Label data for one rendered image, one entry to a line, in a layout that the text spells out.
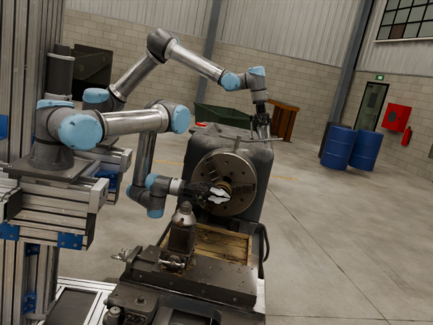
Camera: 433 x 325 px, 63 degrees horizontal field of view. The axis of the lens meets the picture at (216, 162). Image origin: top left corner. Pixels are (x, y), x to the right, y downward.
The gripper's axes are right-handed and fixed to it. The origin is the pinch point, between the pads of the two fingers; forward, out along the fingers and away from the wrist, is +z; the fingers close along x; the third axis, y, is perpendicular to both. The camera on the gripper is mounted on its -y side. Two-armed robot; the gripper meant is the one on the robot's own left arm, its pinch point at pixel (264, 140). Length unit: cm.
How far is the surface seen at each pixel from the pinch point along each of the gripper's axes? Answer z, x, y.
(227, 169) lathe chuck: 9.1, -18.7, 13.1
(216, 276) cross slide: 29, -19, 72
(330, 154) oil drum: 155, 132, -603
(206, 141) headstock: -2.6, -29.3, -4.0
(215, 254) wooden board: 36, -24, 43
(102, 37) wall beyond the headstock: -208, -446, -891
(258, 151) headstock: 5.9, -4.0, -4.3
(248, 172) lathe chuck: 11.4, -9.0, 13.1
